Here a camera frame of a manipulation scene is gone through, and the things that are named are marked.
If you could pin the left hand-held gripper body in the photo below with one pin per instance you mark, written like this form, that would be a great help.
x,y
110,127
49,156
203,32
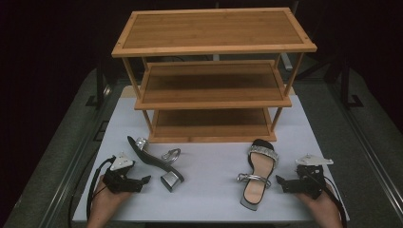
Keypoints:
x,y
122,180

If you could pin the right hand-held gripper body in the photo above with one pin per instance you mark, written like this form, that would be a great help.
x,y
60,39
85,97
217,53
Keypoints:
x,y
312,179

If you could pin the wooden three-tier shoe rack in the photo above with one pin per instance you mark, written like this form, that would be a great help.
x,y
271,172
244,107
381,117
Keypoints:
x,y
212,30

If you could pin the person's right hand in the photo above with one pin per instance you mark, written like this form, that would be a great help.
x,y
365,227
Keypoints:
x,y
316,204

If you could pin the black metal stand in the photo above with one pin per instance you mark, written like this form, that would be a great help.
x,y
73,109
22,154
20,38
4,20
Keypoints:
x,y
347,85
100,85

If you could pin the white stand leg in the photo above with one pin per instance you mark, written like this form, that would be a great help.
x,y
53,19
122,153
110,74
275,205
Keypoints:
x,y
286,61

